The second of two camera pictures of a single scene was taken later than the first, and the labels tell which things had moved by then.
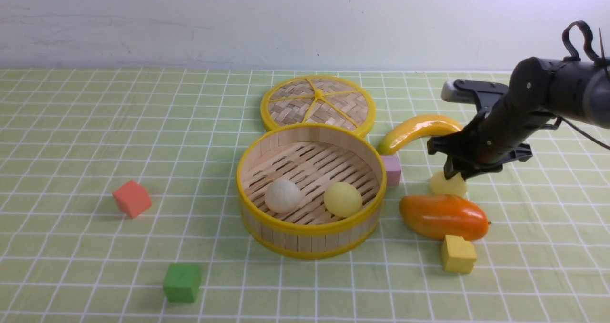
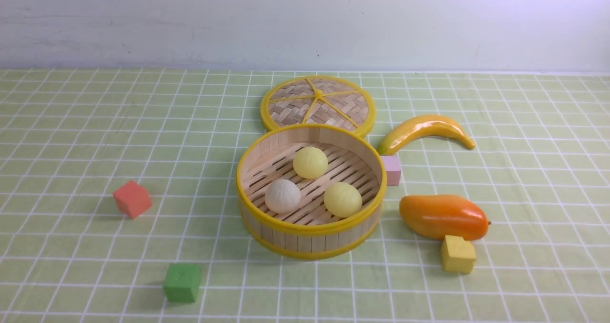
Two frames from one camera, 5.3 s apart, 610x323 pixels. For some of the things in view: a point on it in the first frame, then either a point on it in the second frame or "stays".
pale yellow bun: (342, 200) stays
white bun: (282, 196) stays
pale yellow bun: (439, 185) → (310, 162)
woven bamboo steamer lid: (306, 99) stays
